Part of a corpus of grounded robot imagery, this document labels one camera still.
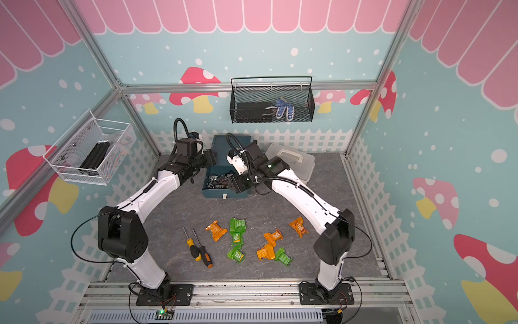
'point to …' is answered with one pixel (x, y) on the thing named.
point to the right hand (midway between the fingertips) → (234, 182)
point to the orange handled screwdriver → (204, 254)
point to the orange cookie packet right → (298, 225)
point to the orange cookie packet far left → (217, 231)
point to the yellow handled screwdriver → (193, 250)
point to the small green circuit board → (164, 314)
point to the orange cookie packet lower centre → (266, 252)
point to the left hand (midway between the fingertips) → (212, 156)
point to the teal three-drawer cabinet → (223, 145)
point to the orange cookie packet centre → (272, 237)
